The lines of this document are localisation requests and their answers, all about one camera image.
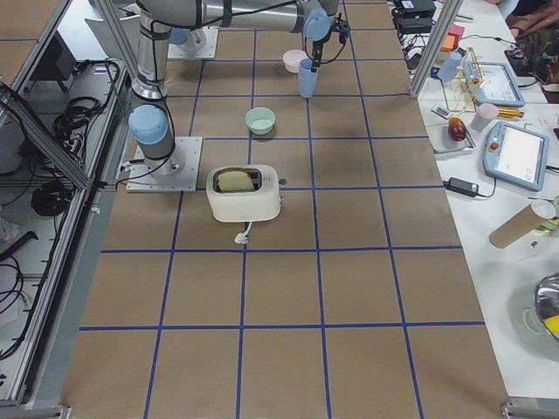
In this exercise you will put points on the mint green bowl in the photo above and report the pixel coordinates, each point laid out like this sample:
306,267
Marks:
260,120

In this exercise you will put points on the lower tablet blue case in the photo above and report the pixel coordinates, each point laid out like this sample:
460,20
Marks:
516,155

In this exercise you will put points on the metal mixing bowl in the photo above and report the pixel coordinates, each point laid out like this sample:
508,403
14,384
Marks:
546,303

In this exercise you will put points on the remote control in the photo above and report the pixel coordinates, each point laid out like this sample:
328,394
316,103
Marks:
441,111

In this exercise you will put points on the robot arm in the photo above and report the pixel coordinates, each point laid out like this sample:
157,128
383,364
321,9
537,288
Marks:
239,74

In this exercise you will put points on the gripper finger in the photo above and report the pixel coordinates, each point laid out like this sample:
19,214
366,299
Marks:
316,58

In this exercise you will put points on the white paper cup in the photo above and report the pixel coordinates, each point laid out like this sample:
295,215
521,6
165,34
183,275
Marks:
485,113

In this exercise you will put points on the gold wire rack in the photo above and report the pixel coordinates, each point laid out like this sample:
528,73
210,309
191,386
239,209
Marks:
463,83

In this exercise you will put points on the blue cup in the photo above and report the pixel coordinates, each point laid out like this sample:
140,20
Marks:
307,83
305,65

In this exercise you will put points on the toast slice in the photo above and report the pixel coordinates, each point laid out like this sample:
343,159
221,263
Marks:
234,181

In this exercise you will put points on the tablet blue case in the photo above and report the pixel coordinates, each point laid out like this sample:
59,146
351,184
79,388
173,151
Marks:
492,83
516,155

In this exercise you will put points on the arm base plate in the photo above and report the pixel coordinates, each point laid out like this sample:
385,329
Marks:
179,172
200,44

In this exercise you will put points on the aluminium frame post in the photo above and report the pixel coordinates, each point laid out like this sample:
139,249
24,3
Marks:
445,20

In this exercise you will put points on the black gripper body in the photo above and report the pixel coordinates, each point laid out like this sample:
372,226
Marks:
317,49

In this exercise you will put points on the mango fruit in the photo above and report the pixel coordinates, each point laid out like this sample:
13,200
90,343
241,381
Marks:
456,129

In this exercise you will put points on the black power adapter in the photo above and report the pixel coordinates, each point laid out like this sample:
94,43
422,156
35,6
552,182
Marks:
462,187

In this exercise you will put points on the cardboard tube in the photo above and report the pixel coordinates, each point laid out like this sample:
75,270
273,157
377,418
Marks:
519,225

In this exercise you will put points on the pink bowl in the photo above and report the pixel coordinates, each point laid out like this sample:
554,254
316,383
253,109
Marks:
292,58

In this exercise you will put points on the white toaster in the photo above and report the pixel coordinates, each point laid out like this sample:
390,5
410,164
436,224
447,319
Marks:
260,204

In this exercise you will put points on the black computer box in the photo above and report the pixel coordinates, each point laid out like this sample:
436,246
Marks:
413,16

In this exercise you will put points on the upper tablet blue case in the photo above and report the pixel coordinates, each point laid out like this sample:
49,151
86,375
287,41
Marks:
492,83

